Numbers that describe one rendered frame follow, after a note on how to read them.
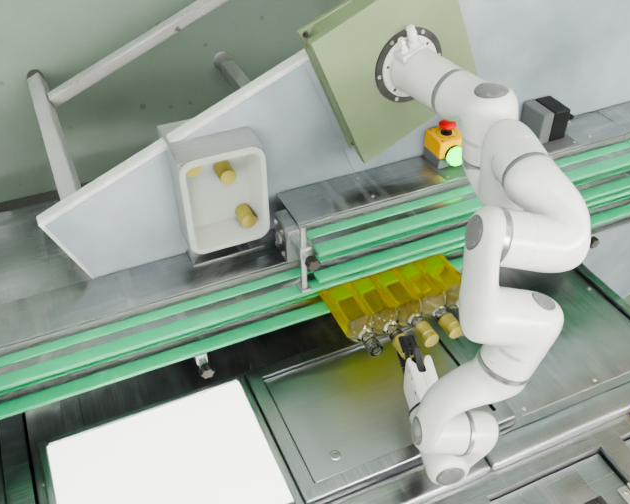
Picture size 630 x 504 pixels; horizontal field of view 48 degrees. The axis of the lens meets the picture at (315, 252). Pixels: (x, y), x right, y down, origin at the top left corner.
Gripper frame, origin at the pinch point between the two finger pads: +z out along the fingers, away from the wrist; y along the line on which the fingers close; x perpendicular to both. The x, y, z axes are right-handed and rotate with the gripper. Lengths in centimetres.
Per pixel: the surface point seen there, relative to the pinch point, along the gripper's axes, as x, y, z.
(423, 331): -4.2, 1.3, 3.5
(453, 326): -10.6, 1.3, 3.7
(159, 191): 46, 23, 31
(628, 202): -71, -4, 44
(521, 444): -19.7, -12.9, -16.5
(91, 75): 63, 25, 83
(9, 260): 91, -15, 61
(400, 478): 5.6, -12.8, -19.9
